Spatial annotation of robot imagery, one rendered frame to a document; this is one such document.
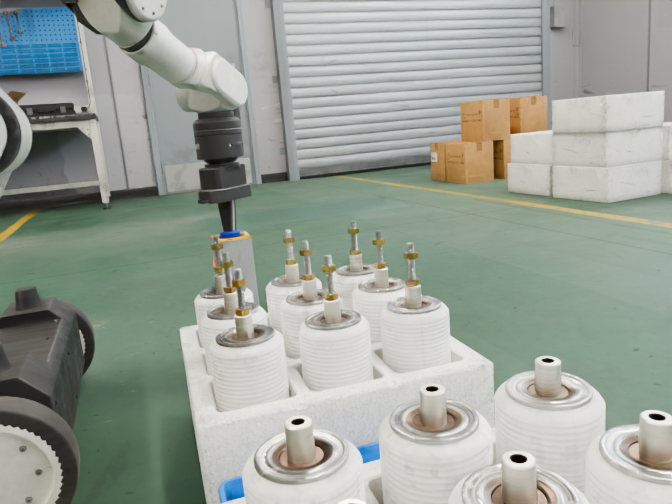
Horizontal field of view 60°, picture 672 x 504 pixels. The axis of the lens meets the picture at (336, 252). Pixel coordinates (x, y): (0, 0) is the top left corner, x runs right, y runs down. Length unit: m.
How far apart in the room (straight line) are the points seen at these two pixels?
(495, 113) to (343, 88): 2.06
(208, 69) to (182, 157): 4.82
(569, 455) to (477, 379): 0.28
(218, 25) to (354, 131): 1.67
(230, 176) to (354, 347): 0.48
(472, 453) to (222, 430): 0.33
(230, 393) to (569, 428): 0.40
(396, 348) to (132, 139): 5.17
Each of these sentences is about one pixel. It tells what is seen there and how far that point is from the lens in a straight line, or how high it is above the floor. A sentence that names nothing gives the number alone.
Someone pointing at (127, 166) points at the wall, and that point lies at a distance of 5.84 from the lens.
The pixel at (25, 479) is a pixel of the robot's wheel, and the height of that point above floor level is 0.09.
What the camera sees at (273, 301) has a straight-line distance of 0.99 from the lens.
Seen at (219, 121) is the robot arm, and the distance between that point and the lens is 1.09.
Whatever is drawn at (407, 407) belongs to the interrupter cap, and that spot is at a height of 0.25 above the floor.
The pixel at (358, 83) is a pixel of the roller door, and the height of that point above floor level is 0.91.
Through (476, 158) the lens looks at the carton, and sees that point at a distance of 4.53.
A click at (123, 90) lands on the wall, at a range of 5.86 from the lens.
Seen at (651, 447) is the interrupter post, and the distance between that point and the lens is 0.49.
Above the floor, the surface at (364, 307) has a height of 0.23.
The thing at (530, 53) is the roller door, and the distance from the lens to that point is 7.35.
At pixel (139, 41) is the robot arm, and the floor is 0.65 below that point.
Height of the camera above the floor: 0.50
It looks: 12 degrees down
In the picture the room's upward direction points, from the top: 5 degrees counter-clockwise
